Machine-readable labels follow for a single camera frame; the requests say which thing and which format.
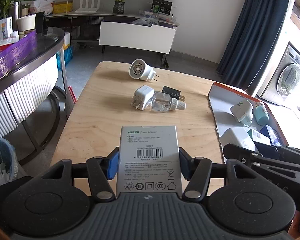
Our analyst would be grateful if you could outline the clear liquid refill bottle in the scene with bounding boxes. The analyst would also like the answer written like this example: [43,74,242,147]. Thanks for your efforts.
[150,91,186,112]

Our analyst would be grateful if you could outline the black small charger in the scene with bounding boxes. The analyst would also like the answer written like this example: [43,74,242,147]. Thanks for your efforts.
[161,86,185,101]

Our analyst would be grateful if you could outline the teal cardboard box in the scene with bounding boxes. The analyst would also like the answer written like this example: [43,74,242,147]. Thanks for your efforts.
[248,128,268,144]

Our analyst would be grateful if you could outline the blue plastic bag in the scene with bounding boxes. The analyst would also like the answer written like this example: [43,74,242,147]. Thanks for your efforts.
[56,46,73,71]

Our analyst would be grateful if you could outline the white round cup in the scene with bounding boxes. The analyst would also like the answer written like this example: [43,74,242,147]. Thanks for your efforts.
[17,14,36,31]

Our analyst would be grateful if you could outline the white green-logo plug device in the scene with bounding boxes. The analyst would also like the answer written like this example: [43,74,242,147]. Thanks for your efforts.
[128,59,159,81]

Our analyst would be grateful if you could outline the black green display box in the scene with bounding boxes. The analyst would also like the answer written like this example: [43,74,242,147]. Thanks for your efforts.
[151,0,173,15]

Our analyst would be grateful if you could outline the white wifi router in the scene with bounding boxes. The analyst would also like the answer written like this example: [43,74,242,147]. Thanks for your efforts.
[75,0,101,12]

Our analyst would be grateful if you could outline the dark blue curtain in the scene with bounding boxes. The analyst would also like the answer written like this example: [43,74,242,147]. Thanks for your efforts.
[217,0,289,94]

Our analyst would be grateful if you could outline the red-edged white board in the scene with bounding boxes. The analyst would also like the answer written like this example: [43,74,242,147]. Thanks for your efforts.
[68,86,77,105]

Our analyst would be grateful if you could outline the purple gift box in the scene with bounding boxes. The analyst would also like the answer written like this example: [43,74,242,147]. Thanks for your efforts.
[0,30,37,79]

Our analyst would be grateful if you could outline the blue trash bin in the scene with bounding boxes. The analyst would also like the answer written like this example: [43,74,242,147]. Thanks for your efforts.
[0,138,18,186]

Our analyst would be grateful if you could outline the washing machine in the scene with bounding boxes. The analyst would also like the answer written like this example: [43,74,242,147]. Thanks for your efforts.
[257,43,300,106]

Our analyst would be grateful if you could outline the small white plug adapter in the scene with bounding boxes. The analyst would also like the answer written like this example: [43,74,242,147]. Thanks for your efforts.
[131,85,155,111]

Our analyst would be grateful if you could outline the toothpick jar teal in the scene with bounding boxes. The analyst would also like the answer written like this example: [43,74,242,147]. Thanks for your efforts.
[253,102,269,126]

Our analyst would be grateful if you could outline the white yellow carton box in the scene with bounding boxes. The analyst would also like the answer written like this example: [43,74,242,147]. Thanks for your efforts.
[63,32,71,50]

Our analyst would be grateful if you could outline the white TV console cabinet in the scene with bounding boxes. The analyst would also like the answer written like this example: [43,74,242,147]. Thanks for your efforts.
[47,11,178,68]

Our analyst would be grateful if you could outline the blue plastic box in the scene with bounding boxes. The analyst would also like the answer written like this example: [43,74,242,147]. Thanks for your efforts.
[260,125,283,146]

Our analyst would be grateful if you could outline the orange-rimmed cardboard tray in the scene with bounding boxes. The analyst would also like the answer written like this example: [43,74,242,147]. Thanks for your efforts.
[208,82,288,152]

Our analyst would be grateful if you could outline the white power adapter box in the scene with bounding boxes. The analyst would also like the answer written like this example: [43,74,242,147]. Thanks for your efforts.
[116,126,182,196]

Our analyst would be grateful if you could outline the yellow box on console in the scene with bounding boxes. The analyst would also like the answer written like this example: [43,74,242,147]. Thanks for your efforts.
[52,0,73,14]

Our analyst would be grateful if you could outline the oval dark-top side table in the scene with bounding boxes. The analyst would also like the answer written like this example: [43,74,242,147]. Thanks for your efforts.
[0,27,68,166]

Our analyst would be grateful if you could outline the white blue medicine box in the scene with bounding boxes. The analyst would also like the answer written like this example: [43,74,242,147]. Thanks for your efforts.
[0,16,13,40]

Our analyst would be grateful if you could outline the white plastic bag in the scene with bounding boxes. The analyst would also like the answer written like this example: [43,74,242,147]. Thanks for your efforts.
[30,0,55,16]

